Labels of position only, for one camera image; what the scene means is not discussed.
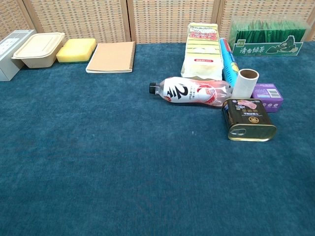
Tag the blue cylindrical tube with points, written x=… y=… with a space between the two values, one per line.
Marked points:
x=227 y=64

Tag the white paper roll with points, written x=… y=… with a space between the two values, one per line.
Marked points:
x=243 y=86

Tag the clear pink drink bottle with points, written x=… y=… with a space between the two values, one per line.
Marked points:
x=182 y=92

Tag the blue table cloth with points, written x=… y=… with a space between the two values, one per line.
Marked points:
x=110 y=152

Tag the kraft spiral notebook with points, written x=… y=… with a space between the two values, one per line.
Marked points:
x=112 y=57

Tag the yellow snack package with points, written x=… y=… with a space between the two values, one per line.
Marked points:
x=201 y=54

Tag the black gold meat can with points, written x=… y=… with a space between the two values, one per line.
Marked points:
x=248 y=118

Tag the yellow sponge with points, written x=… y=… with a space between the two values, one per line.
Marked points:
x=82 y=42
x=72 y=55

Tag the small purple box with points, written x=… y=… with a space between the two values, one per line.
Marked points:
x=268 y=97

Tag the woven folding screen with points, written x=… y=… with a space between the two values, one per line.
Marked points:
x=81 y=19

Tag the beige lidded food container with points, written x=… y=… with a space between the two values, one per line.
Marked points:
x=37 y=50

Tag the clear green tea box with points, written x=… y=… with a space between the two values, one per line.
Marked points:
x=270 y=37

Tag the grey power strip box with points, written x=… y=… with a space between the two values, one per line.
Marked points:
x=7 y=56

